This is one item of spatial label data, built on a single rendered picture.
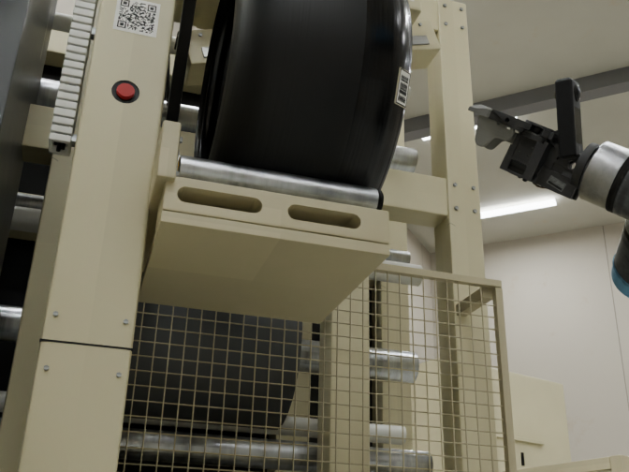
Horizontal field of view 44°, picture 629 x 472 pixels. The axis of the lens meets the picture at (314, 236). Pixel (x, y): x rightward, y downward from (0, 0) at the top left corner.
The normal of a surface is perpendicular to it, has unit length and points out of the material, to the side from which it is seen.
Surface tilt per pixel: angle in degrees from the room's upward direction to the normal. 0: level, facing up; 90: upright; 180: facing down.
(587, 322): 90
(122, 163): 90
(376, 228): 90
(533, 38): 180
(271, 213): 90
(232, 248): 180
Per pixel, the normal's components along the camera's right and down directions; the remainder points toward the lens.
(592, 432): -0.44, -0.38
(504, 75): -0.03, 0.91
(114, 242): 0.29, -0.39
